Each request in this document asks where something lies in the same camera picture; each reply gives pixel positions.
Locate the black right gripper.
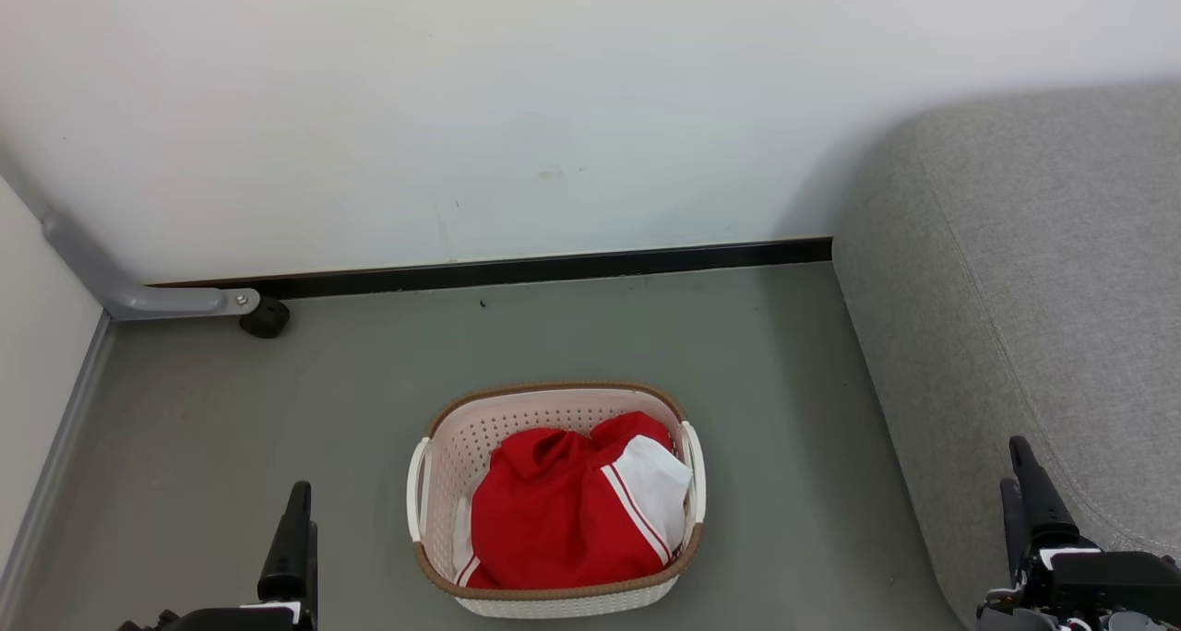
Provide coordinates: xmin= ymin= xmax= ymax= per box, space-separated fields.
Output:
xmin=976 ymin=435 xmax=1181 ymax=631

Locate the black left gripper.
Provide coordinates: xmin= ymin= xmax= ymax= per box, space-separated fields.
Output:
xmin=116 ymin=481 xmax=319 ymax=631

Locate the red white sports shirt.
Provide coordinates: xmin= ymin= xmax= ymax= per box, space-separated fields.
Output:
xmin=452 ymin=411 xmax=694 ymax=590

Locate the grey fabric sofa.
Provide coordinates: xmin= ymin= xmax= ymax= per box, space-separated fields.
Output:
xmin=831 ymin=81 xmax=1181 ymax=628

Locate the white plastic laundry basket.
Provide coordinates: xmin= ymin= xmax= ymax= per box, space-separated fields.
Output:
xmin=406 ymin=380 xmax=708 ymax=620

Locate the black caster wheel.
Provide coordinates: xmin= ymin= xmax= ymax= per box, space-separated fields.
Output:
xmin=239 ymin=296 xmax=292 ymax=340

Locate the grey partition edge strip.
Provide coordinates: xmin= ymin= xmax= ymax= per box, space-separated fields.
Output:
xmin=0 ymin=315 xmax=118 ymax=613

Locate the grey metal frame leg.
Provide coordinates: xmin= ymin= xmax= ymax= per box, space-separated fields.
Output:
xmin=41 ymin=208 xmax=262 ymax=323

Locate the black wall baseboard strip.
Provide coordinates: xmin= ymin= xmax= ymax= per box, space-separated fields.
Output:
xmin=148 ymin=236 xmax=834 ymax=302

